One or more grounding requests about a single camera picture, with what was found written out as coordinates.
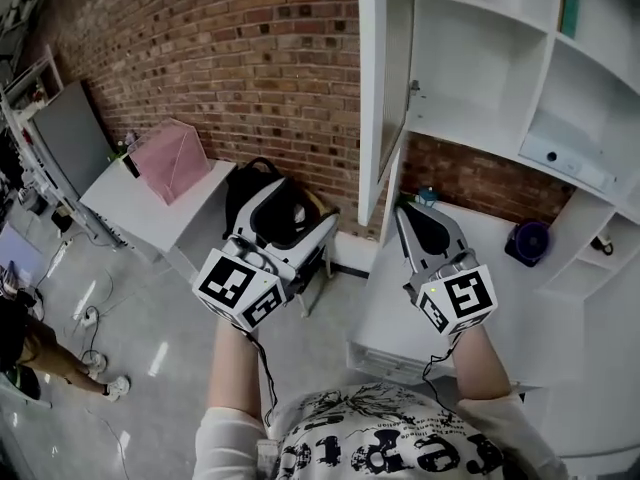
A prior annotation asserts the small teal lantern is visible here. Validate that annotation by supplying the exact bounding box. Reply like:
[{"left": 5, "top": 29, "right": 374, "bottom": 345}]
[{"left": 416, "top": 185, "right": 441, "bottom": 210}]

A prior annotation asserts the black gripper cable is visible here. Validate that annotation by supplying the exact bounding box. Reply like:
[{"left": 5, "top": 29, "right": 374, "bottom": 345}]
[
  {"left": 420, "top": 335, "right": 464, "bottom": 414},
  {"left": 234, "top": 325, "right": 279, "bottom": 429}
]

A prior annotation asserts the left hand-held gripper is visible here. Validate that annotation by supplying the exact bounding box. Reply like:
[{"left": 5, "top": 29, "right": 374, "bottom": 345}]
[{"left": 191, "top": 174, "right": 342, "bottom": 333}]

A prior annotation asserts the white shirt with black print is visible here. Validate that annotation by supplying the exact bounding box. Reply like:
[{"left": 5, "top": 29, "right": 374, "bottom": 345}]
[{"left": 191, "top": 381, "right": 569, "bottom": 480}]

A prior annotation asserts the purple and black small fan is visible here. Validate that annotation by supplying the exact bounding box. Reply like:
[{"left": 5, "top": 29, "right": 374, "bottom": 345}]
[{"left": 503, "top": 217, "right": 552, "bottom": 270}]

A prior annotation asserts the pink transparent box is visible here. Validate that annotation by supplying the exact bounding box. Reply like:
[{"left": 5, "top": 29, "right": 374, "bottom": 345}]
[{"left": 125, "top": 116, "right": 214, "bottom": 207}]

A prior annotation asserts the white shelving cabinet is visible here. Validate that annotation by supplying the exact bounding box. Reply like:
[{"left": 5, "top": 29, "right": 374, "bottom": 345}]
[{"left": 345, "top": 0, "right": 640, "bottom": 474}]

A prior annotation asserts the small potted flower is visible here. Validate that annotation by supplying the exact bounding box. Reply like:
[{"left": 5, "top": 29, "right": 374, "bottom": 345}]
[{"left": 105, "top": 130, "right": 137, "bottom": 165}]

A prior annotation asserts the grey flat panel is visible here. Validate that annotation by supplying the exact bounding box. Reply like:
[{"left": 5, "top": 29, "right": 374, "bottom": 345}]
[{"left": 28, "top": 79, "right": 117, "bottom": 203}]

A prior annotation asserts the person's right forearm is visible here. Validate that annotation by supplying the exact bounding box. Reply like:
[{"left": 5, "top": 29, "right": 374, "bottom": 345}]
[{"left": 448, "top": 325, "right": 513, "bottom": 402}]

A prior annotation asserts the person's left forearm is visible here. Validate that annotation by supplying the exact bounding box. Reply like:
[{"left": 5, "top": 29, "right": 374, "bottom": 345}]
[{"left": 206, "top": 315, "right": 267, "bottom": 427}]

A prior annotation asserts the black floor cable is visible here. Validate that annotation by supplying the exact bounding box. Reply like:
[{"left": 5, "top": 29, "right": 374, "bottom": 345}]
[{"left": 29, "top": 237, "right": 132, "bottom": 469}]

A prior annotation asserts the black backpack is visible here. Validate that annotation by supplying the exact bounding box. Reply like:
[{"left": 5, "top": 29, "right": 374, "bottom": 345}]
[{"left": 221, "top": 156, "right": 332, "bottom": 249}]

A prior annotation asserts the white glass-panel cabinet door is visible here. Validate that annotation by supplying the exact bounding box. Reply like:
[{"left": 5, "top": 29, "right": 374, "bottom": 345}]
[{"left": 356, "top": 0, "right": 417, "bottom": 227}]

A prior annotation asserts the small black and white gadget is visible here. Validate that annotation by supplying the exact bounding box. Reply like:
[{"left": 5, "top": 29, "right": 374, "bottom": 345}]
[{"left": 590, "top": 233, "right": 615, "bottom": 258}]

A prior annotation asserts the white slatted tray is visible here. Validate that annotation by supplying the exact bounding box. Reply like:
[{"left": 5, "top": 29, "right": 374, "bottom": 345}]
[{"left": 344, "top": 339, "right": 437, "bottom": 387}]

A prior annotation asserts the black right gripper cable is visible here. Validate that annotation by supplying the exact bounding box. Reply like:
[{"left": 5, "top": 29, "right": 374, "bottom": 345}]
[{"left": 420, "top": 335, "right": 464, "bottom": 414}]

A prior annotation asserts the white metal rack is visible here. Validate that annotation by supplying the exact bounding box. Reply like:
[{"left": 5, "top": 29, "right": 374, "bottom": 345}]
[{"left": 0, "top": 42, "right": 132, "bottom": 252}]

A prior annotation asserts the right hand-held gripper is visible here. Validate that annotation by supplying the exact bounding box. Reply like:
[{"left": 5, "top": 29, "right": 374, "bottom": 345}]
[{"left": 393, "top": 204, "right": 500, "bottom": 340}]

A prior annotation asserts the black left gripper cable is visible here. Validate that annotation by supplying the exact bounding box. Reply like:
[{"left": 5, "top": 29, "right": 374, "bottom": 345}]
[{"left": 234, "top": 325, "right": 279, "bottom": 429}]

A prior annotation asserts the white side table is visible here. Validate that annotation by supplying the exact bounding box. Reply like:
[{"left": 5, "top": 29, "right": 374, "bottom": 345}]
[{"left": 78, "top": 154, "right": 239, "bottom": 286}]

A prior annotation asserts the white flat device with lens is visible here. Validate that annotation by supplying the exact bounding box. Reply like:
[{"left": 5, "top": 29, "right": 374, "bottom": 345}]
[{"left": 517, "top": 131, "right": 620, "bottom": 195}]

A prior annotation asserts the green board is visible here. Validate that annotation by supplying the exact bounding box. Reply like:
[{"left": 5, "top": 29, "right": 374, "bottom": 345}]
[{"left": 556, "top": 0, "right": 582, "bottom": 38}]

